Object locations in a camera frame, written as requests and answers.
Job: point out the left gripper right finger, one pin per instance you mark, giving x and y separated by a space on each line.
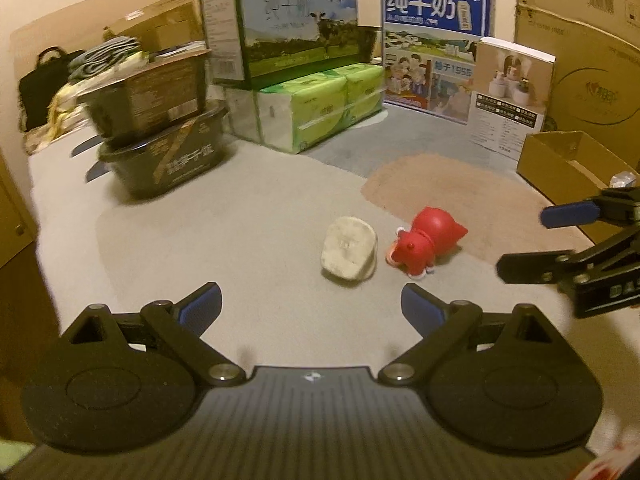
444 329

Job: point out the open shallow cardboard box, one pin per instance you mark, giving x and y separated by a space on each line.
567 166

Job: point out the wooden headboard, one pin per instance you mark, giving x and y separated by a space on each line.
71 28

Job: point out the white humidifier box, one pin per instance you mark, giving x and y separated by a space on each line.
510 95

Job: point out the upper black food tray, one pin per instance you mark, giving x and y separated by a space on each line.
133 107

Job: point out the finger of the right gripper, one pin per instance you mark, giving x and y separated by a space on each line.
572 214
545 265

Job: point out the green tissue pack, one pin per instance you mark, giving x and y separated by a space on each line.
300 113

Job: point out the lower black food tray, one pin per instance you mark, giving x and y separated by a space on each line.
158 164

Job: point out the red cat figurine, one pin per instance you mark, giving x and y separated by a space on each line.
433 233

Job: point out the white plug adapter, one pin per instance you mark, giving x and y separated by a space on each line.
349 250

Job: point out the black food tray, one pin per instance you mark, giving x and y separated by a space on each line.
133 107
158 164

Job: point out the green pasture milk box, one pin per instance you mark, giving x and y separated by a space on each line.
254 44

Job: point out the large brown cardboard box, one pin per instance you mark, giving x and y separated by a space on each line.
595 86

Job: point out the small brown cardboard box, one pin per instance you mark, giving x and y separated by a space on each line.
161 25

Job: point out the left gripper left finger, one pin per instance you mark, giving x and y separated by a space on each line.
178 329

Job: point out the blue milk carton box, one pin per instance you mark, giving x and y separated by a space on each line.
429 52

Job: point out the black bag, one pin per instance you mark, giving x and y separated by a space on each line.
37 89

